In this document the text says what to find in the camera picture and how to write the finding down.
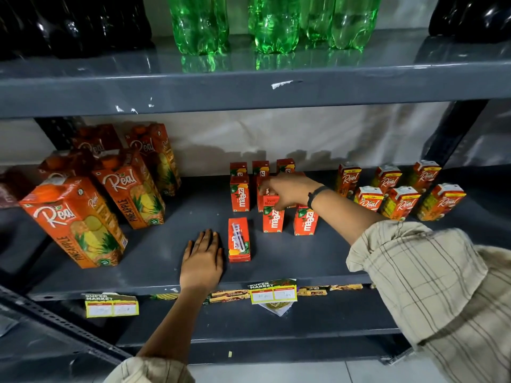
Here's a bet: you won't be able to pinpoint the yellow shelf price tag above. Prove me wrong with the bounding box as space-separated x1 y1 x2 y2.
248 279 298 305
84 293 139 319

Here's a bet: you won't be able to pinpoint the black wristband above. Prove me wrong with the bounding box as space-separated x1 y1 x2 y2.
306 185 331 210

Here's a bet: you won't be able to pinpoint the grey perforated metal rack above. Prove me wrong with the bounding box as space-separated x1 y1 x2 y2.
423 99 511 252

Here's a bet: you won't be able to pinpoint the grey metal shelf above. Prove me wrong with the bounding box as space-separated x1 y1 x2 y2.
0 27 511 365

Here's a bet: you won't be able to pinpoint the person's left forearm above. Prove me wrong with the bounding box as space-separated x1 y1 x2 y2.
135 287 216 365

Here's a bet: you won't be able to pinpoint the person's right hand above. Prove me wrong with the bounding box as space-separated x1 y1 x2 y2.
258 172 324 212

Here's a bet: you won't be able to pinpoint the beige plaid shirt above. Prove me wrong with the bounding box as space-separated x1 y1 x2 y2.
103 220 511 383

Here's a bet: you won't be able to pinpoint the dark cola bottle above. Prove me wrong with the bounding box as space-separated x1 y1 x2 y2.
92 0 154 52
39 0 101 60
475 0 511 43
0 0 47 60
429 0 486 44

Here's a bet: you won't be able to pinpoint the red Maaza cartons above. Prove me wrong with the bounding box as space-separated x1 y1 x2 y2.
229 158 298 213

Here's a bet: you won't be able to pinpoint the person's left hand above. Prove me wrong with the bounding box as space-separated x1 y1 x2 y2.
179 229 224 294

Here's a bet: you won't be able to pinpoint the person's right forearm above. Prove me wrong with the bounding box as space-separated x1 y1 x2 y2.
313 189 386 246

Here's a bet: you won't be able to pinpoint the red Maaza carton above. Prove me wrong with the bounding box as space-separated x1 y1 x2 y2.
228 217 252 263
262 195 285 234
293 206 319 237

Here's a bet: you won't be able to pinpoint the large Real pineapple juice cartons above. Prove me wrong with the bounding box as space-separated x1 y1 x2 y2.
0 122 183 270

